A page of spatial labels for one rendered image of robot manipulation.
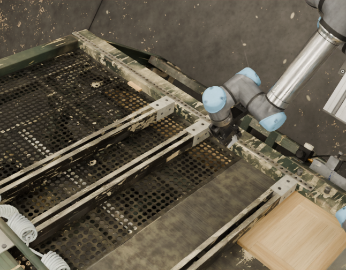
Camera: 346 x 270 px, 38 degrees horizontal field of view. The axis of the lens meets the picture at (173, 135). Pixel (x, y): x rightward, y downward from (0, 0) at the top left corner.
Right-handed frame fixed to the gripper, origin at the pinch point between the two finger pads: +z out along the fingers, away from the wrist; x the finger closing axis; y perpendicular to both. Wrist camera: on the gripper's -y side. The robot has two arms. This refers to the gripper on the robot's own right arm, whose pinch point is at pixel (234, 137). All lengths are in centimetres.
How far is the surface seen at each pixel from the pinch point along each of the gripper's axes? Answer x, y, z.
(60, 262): -4, 71, -28
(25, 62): -132, 25, 26
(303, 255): 41, 15, 30
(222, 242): 18.2, 31.9, 12.9
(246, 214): 15.1, 16.7, 22.7
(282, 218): 24.5, 7.4, 34.3
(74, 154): -54, 44, 7
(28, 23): -283, -14, 141
